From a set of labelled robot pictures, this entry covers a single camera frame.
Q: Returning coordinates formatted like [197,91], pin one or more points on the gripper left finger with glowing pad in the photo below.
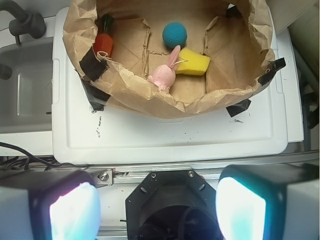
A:
[48,205]

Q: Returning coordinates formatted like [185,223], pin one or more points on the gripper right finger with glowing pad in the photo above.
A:
[279,201]

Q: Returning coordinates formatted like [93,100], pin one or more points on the blue ball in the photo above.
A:
[174,34]

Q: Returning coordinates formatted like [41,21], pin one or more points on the white plastic bin lid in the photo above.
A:
[81,135]

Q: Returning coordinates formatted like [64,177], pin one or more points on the grey toy sink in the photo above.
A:
[26,97]

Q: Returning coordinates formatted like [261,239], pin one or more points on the yellow sponge wedge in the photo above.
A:
[192,63]

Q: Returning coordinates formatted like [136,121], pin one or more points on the pink plush bunny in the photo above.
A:
[164,75]

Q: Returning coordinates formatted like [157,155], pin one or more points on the brown paper bag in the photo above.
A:
[235,34]

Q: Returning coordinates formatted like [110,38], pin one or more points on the orange toy carrot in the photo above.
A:
[103,42]

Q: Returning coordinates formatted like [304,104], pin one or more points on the dark grey toy faucet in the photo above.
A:
[24,22]

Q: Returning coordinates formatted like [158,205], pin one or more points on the aluminium frame rail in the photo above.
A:
[208,169]

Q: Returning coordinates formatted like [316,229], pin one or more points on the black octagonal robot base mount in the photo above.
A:
[172,205]

